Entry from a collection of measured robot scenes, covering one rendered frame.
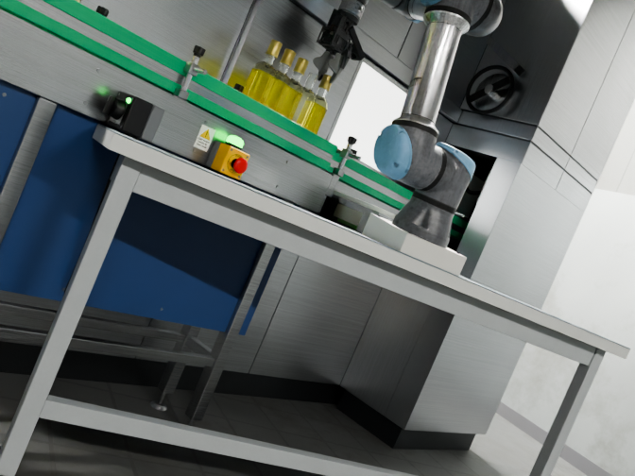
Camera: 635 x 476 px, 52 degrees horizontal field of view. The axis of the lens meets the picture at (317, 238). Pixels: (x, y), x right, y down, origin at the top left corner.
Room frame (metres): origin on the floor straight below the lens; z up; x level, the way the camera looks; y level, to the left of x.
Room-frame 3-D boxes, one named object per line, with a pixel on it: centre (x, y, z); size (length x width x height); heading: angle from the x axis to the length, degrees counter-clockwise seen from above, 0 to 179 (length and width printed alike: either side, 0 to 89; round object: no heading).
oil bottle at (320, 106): (2.06, 0.17, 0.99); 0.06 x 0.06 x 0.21; 45
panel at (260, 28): (2.30, 0.13, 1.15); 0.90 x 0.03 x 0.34; 137
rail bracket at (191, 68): (1.55, 0.42, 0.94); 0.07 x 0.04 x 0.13; 47
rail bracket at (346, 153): (2.02, 0.04, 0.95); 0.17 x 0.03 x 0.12; 47
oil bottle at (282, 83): (1.93, 0.29, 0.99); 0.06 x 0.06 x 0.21; 46
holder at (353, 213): (2.05, -0.09, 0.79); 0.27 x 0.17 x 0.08; 47
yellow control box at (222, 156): (1.66, 0.28, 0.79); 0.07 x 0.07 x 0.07; 47
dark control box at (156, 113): (1.45, 0.48, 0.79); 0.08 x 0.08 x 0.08; 47
